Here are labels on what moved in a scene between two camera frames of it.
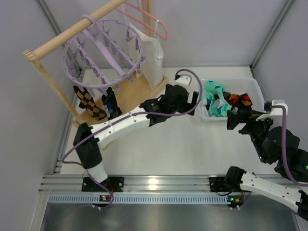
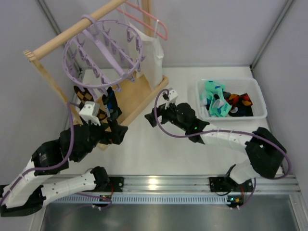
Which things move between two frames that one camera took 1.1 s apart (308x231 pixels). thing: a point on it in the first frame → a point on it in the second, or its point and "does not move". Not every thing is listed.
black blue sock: x=109 y=100 does not move
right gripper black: x=242 y=121 → x=161 y=114
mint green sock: x=219 y=107 does not move
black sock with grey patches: x=242 y=111 does not move
